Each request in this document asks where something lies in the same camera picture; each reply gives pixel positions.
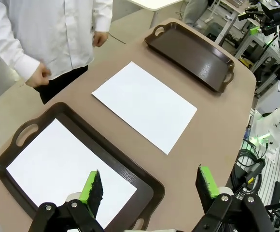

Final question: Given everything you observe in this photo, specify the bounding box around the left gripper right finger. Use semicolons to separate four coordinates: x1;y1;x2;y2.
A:
190;165;276;232

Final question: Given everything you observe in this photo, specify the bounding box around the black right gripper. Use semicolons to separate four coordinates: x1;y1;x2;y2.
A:
238;1;280;36

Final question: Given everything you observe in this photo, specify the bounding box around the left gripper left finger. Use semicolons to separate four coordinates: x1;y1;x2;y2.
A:
30;170;104;232

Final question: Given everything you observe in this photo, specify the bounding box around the white A4 paper sheet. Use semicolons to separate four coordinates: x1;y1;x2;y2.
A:
91;61;198;155
6;117;138;229

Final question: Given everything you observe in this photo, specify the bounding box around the person's left forearm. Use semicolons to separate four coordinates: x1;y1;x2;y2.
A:
91;0;113;33

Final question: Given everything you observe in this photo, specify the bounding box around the person's right forearm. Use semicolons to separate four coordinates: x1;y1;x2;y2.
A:
0;29;41;82

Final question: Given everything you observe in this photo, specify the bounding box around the person's right hand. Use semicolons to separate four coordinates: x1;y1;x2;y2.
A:
25;61;52;89

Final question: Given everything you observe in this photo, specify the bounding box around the person's left hand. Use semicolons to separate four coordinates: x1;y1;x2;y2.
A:
92;30;110;48

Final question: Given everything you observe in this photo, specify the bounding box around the person in grey trousers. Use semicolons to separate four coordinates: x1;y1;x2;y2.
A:
183;0;210;28

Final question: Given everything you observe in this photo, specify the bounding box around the white table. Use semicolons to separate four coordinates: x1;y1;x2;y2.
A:
127;0;183;29

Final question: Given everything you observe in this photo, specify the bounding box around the person in white shirt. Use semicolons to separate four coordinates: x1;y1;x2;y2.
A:
0;0;113;105

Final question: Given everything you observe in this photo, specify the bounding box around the aluminium profile frame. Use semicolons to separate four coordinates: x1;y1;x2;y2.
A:
212;0;280;97

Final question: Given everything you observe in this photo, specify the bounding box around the brown plastic handled tray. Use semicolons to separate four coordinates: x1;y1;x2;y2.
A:
0;101;166;232
144;21;235;94

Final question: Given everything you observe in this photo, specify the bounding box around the black coiled cable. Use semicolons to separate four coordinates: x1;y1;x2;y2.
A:
236;148;266;194

